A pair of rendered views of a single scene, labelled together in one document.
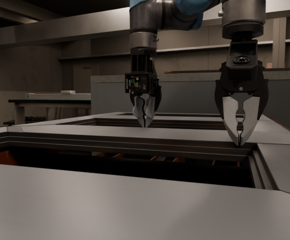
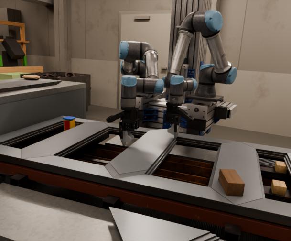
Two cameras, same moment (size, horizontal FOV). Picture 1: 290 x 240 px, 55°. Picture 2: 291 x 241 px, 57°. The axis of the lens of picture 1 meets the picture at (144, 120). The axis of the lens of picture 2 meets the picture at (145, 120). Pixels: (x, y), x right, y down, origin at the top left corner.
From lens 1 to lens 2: 1.53 m
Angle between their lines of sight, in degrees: 88
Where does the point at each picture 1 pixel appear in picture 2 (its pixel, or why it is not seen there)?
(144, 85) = (137, 125)
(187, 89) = (19, 107)
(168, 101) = (7, 121)
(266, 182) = (210, 143)
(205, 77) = (30, 95)
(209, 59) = not seen: outside the picture
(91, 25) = not seen: outside the picture
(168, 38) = not seen: outside the picture
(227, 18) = (179, 101)
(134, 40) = (134, 103)
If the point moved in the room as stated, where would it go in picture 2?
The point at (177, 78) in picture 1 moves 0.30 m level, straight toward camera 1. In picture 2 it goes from (12, 99) to (61, 103)
